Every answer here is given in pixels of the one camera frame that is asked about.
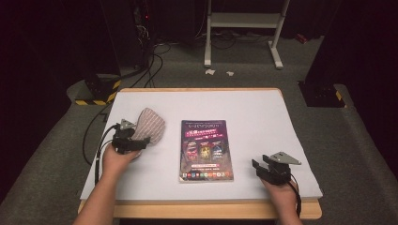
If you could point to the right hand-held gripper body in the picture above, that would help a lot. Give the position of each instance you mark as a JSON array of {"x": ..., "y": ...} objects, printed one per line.
[{"x": 280, "y": 170}]

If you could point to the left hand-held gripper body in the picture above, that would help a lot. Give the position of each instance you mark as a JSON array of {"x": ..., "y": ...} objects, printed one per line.
[{"x": 123, "y": 140}]

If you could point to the fluffy striped towel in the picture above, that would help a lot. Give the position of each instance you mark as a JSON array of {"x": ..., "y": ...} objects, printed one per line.
[{"x": 150, "y": 125}]

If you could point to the glossy magazine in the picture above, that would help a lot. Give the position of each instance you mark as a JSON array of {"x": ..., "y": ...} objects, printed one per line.
[{"x": 205, "y": 150}]

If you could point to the person's left hand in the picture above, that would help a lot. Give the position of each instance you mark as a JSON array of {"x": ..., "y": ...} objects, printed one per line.
[{"x": 117, "y": 161}]

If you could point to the white table cover sheet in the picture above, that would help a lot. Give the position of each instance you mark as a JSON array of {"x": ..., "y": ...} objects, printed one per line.
[{"x": 259, "y": 125}]

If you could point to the black base with yellow stripes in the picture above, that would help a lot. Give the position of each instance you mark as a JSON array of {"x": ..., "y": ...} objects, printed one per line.
[
  {"x": 322, "y": 95},
  {"x": 98, "y": 90}
]

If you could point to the wooden table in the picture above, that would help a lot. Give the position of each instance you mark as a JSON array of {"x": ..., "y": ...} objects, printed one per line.
[{"x": 200, "y": 211}]

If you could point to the white paper scrap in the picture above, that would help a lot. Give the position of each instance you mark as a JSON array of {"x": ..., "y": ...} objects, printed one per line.
[
  {"x": 230, "y": 73},
  {"x": 210, "y": 72}
]

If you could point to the small red floor object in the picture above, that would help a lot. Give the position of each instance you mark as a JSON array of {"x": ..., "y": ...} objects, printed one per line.
[{"x": 301, "y": 38}]

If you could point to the white metal stand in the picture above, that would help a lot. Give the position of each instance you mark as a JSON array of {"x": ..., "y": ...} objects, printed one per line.
[{"x": 245, "y": 20}]

